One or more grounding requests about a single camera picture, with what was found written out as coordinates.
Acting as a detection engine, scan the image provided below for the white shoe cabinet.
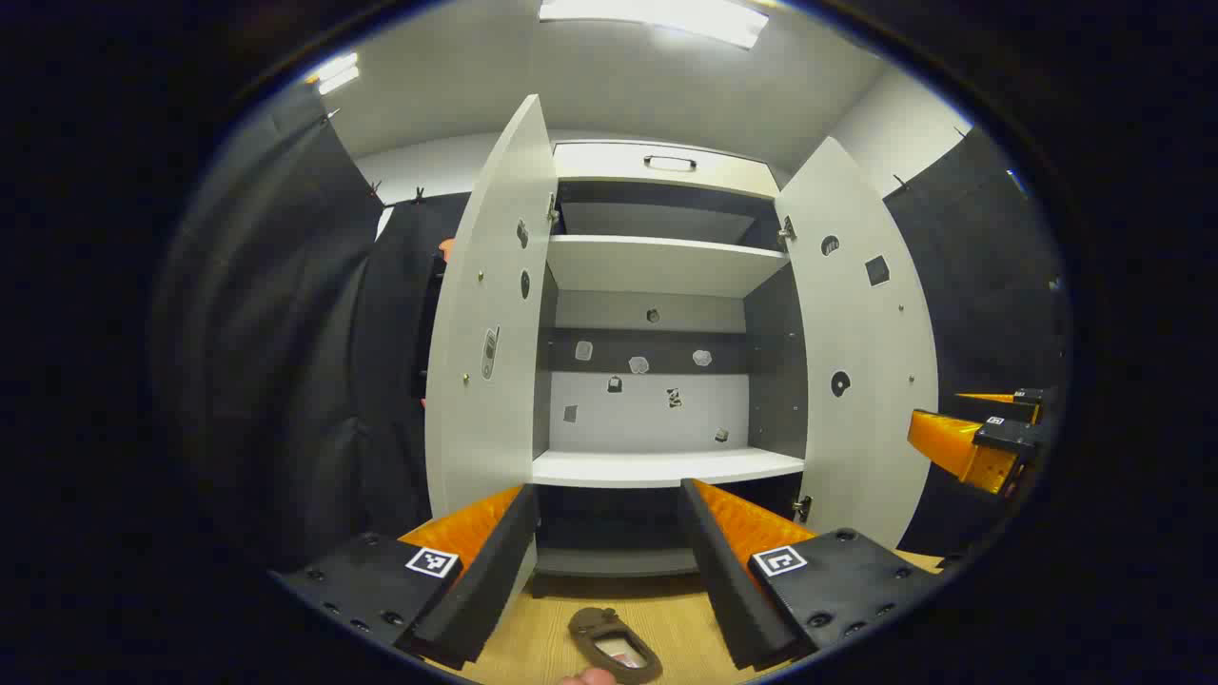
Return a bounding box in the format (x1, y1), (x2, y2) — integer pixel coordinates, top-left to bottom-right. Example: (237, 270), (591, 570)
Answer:
(528, 141), (812, 600)

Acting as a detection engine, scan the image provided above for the black door handle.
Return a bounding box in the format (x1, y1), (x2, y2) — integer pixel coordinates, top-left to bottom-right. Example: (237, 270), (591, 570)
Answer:
(415, 252), (444, 401)

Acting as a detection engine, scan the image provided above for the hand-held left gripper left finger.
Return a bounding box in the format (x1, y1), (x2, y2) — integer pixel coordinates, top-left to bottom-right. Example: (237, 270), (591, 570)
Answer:
(269, 483), (541, 671)

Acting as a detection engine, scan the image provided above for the long ceiling light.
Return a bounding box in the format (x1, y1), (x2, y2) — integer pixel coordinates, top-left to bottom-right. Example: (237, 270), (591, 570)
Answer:
(538, 0), (770, 50)
(304, 52), (363, 96)

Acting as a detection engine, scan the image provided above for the brown fuzzy shoe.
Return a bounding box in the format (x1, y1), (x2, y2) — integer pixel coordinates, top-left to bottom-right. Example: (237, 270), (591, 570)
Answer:
(568, 607), (664, 685)

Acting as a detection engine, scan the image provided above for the white shoe cabinet door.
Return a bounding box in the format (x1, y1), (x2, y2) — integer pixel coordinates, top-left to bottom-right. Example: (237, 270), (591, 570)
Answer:
(773, 136), (941, 551)
(423, 93), (560, 610)

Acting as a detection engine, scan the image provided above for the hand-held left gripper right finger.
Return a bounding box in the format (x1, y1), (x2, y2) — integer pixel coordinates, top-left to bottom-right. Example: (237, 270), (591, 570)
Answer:
(678, 477), (946, 674)

